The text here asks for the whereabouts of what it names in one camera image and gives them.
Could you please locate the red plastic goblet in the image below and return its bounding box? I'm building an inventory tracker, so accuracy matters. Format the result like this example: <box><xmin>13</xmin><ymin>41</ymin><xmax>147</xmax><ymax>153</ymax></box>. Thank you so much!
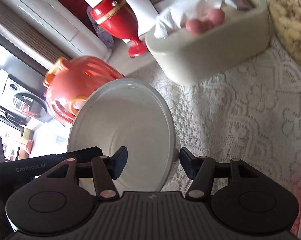
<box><xmin>90</xmin><ymin>0</ymin><xmax>148</xmax><ymax>58</ymax></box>

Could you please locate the pink round ball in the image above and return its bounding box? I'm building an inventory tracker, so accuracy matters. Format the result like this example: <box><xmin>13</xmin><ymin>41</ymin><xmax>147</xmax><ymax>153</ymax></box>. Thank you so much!
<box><xmin>185</xmin><ymin>19</ymin><xmax>214</xmax><ymax>35</ymax></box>
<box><xmin>208</xmin><ymin>9</ymin><xmax>225</xmax><ymax>26</ymax></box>

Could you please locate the white bowl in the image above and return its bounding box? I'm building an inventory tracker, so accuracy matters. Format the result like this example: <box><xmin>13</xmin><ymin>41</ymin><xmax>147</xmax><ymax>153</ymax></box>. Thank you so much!
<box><xmin>67</xmin><ymin>78</ymin><xmax>178</xmax><ymax>192</ymax></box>

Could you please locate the black appliance with round window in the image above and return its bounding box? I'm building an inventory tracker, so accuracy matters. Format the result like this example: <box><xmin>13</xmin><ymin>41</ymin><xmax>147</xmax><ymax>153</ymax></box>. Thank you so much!
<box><xmin>2</xmin><ymin>75</ymin><xmax>52</xmax><ymax>122</ymax></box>

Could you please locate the white rectangular container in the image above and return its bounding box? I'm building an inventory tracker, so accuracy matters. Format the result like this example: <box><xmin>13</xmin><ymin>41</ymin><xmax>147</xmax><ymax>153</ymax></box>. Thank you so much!
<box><xmin>146</xmin><ymin>0</ymin><xmax>270</xmax><ymax>86</ymax></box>

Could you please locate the orange plastic basket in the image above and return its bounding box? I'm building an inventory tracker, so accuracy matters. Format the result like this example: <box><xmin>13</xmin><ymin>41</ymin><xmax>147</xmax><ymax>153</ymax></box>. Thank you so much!
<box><xmin>43</xmin><ymin>56</ymin><xmax>124</xmax><ymax>124</ymax></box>

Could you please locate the white lace tablecloth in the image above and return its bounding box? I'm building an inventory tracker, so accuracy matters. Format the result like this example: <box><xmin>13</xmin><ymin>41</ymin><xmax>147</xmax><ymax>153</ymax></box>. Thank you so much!
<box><xmin>150</xmin><ymin>38</ymin><xmax>301</xmax><ymax>235</ymax></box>

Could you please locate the white crumpled cloth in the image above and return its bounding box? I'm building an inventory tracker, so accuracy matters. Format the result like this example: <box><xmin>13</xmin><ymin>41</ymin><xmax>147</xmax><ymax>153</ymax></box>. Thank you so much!
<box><xmin>154</xmin><ymin>0</ymin><xmax>223</xmax><ymax>39</ymax></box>

